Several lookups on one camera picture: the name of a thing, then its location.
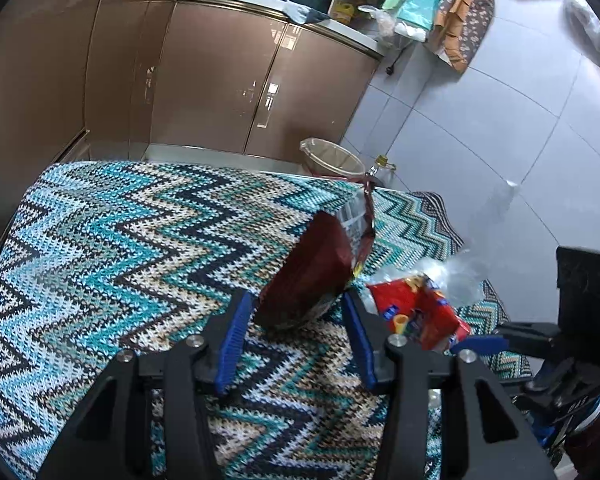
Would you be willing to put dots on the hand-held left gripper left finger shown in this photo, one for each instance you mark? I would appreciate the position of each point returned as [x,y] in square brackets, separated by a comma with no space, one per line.
[235,340]

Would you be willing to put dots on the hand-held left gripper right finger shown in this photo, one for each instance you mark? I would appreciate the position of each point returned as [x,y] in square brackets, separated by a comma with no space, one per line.
[360,345]

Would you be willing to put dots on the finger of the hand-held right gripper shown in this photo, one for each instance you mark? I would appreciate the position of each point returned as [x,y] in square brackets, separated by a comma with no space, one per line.
[480,345]

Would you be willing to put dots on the bright red snack packet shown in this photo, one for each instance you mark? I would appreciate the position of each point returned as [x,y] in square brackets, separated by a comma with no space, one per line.
[430,320]

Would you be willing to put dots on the dark red snack packet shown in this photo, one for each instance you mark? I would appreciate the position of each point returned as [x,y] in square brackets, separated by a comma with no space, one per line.
[305,280]

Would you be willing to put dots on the person's right forearm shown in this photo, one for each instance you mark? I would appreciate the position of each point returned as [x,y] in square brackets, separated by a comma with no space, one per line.
[597,452]

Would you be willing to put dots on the beige trash bin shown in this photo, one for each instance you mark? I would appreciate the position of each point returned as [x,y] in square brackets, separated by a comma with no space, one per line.
[332,160]

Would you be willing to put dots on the zigzag knitted mat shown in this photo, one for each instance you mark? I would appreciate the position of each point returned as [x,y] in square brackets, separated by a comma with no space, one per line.
[105,260]

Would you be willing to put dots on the large cooking oil bottle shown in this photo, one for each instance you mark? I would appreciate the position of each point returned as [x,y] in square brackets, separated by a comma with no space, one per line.
[382,169]

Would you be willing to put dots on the brown lower cabinets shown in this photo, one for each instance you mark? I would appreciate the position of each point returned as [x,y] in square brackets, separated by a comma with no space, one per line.
[205,75]

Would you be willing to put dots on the white hanging plastic bag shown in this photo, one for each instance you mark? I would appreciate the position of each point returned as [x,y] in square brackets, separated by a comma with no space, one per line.
[582,5]

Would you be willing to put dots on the clear plastic bag with food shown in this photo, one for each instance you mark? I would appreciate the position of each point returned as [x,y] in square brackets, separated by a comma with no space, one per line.
[387,25]

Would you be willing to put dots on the blue grey cloth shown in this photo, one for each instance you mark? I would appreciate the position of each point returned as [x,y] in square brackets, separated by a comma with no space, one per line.
[305,14]

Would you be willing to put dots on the teal bag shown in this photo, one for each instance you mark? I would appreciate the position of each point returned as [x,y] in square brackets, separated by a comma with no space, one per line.
[422,2]

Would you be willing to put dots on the black wall plug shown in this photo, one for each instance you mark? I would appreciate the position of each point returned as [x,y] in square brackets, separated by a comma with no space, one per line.
[391,67]

